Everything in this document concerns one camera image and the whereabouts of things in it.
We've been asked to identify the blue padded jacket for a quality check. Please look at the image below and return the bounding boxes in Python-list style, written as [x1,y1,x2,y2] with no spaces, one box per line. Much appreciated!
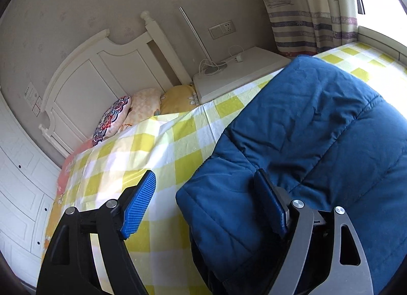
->
[176,56,406,294]

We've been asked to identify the pink blanket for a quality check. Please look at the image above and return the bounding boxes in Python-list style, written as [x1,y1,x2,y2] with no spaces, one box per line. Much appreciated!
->
[56,139,92,197]

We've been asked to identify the yellow checkered bed sheet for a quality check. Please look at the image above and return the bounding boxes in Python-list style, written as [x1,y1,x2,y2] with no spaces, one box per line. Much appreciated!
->
[46,42,406,294]

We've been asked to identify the white wardrobe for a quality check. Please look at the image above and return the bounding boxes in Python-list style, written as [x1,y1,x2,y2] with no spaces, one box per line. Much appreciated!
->
[0,98,60,287]

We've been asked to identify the colourful patterned pillow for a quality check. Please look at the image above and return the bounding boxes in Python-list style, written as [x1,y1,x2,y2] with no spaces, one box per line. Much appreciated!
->
[92,96,132,146]

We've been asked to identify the peach floral pillow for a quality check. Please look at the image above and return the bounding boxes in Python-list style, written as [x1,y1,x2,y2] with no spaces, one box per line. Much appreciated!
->
[119,88,162,132]

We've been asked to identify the white wooden headboard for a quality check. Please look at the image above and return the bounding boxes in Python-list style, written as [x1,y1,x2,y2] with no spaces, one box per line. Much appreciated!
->
[39,11,191,157]

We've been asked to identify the yellow pillow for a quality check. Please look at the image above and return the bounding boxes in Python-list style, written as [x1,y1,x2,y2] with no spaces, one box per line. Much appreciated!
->
[160,84,199,115]

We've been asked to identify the white bedside table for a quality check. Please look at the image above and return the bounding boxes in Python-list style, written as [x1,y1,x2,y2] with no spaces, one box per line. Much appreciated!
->
[193,46,290,104]

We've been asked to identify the white charger plug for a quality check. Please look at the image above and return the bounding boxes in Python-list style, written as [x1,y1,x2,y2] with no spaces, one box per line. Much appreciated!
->
[235,55,243,63]

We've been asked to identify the white stick desk lamp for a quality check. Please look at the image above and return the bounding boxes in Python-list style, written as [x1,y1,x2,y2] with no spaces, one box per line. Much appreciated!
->
[178,7,228,75]

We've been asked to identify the patterned striped curtain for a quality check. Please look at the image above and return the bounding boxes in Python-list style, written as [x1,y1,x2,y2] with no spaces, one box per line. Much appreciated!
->
[264,0,358,58]

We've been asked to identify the beige wall socket panel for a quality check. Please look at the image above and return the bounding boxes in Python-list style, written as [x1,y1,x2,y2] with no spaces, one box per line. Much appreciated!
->
[208,20,236,40]

